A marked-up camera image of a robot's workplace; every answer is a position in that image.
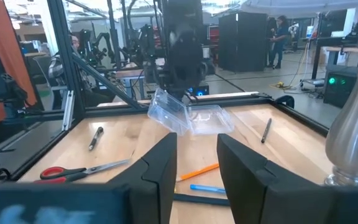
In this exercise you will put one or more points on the black cabinet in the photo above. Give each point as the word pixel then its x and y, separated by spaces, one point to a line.
pixel 242 42

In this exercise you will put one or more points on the blue pen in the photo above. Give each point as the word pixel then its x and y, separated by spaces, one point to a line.
pixel 207 188

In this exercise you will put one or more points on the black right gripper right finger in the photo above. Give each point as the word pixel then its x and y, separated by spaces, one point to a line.
pixel 259 193

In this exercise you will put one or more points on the wooden desk black legs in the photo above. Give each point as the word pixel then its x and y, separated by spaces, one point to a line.
pixel 334 49

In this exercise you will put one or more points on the orange fabric curtain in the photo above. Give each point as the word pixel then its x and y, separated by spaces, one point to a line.
pixel 8 46

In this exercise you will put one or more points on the silver table lamp white shade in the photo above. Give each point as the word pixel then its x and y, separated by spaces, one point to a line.
pixel 353 124

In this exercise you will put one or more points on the orange pencil pink eraser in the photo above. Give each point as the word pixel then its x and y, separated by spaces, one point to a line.
pixel 199 172

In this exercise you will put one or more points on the black computer tower green lights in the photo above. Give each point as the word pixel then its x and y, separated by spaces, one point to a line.
pixel 340 85

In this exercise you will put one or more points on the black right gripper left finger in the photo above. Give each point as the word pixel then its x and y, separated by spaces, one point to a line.
pixel 148 193

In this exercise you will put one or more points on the black computer blue light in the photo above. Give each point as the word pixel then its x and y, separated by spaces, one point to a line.
pixel 199 90

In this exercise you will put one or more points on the silver aluminium bracket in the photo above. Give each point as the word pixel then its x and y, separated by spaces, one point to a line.
pixel 68 110

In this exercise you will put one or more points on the person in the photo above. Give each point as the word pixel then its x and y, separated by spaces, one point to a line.
pixel 75 42
pixel 280 40

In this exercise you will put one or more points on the black pen silver clip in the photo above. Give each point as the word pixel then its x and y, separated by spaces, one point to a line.
pixel 96 138

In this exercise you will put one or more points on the long black pen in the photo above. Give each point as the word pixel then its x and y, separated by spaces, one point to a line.
pixel 200 199

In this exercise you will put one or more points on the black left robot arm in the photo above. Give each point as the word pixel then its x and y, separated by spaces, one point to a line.
pixel 191 85

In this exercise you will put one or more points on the black aluminium table frame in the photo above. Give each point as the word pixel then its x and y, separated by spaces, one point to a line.
pixel 68 62

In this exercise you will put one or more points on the thin black pen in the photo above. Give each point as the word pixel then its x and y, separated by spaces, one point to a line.
pixel 266 130

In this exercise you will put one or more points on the clear plastic supply box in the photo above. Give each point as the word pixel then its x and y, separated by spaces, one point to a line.
pixel 169 115

